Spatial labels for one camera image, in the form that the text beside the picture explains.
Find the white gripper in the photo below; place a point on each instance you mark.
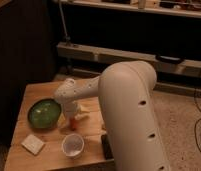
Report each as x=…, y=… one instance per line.
x=71, y=110

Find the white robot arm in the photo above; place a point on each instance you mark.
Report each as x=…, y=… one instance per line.
x=124, y=93

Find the green bowl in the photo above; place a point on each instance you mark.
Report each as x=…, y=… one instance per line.
x=44, y=113

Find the small wooden table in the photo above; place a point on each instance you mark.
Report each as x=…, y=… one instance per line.
x=51, y=157

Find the white tube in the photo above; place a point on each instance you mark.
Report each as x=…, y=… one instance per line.
x=103, y=126

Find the white square sponge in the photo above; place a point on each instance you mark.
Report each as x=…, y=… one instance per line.
x=33, y=144

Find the black rectangular remote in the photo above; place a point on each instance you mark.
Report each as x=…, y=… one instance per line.
x=106, y=147

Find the metal pole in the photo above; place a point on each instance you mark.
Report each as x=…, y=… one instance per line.
x=67, y=37

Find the black device on rail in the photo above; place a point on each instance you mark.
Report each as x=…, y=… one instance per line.
x=170, y=60

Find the grey metal rail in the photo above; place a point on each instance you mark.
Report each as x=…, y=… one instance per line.
x=189, y=68

